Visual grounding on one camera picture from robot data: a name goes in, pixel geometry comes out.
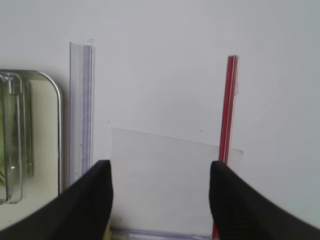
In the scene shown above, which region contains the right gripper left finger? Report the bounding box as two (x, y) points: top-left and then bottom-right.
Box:
(0, 160), (113, 240)

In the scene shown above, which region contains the clear plastic salad container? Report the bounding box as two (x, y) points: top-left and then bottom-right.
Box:
(0, 72), (34, 205)

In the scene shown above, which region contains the silver metal tray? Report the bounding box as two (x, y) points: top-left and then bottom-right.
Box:
(0, 69), (63, 229)

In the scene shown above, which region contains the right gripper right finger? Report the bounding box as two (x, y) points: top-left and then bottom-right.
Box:
(209, 161), (320, 240)

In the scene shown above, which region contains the right upper clear cross rail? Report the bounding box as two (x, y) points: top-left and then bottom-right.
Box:
(107, 228), (212, 240)

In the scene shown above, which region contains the right red strip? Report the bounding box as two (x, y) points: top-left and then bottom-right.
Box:
(211, 54), (240, 238)

